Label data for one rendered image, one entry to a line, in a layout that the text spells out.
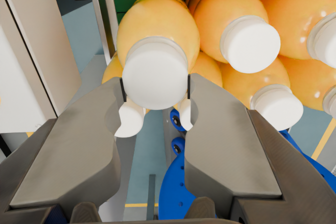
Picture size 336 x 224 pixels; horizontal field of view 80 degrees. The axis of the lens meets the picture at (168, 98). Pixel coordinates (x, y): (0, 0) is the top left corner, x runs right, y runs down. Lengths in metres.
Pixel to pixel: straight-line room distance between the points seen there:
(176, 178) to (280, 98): 0.21
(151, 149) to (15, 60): 1.70
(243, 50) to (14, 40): 0.18
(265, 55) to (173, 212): 0.24
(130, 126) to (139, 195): 2.25
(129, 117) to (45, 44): 0.11
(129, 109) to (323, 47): 0.16
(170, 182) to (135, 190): 2.02
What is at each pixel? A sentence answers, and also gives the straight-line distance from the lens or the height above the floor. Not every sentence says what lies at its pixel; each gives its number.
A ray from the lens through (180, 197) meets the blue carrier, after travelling 0.33.
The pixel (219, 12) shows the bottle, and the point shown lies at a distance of 0.19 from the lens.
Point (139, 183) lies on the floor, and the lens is 2.25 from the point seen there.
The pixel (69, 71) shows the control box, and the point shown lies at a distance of 0.28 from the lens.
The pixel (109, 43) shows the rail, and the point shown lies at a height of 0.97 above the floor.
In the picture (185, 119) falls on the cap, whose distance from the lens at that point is 0.19.
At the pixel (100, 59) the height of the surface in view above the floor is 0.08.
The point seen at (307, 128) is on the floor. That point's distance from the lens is 2.05.
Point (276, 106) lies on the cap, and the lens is 0.20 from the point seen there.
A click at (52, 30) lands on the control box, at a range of 0.26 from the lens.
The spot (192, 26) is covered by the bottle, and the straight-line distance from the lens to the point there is 0.16.
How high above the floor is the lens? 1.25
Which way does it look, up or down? 57 degrees down
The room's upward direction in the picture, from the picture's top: 179 degrees clockwise
